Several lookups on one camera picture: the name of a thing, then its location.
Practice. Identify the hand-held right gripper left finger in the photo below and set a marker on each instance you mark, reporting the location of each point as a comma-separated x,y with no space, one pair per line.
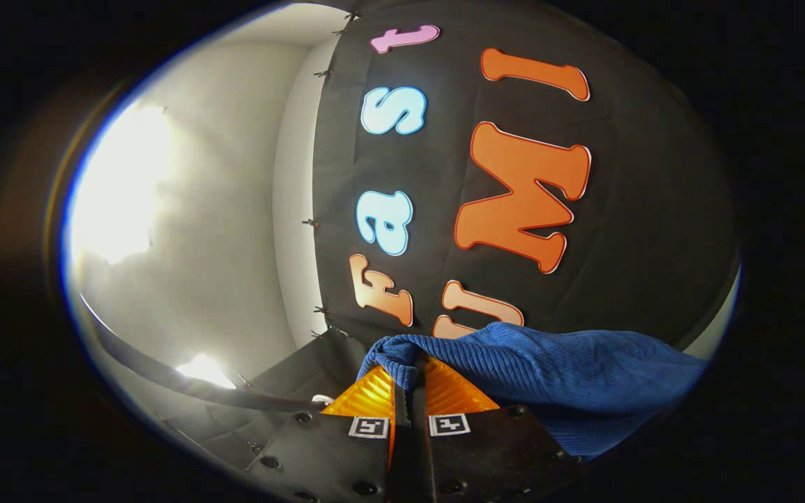
332,454

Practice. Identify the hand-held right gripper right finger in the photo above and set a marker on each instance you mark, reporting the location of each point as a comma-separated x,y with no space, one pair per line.
486,454

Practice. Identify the row of small black clips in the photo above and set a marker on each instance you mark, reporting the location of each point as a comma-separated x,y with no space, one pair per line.
310,223

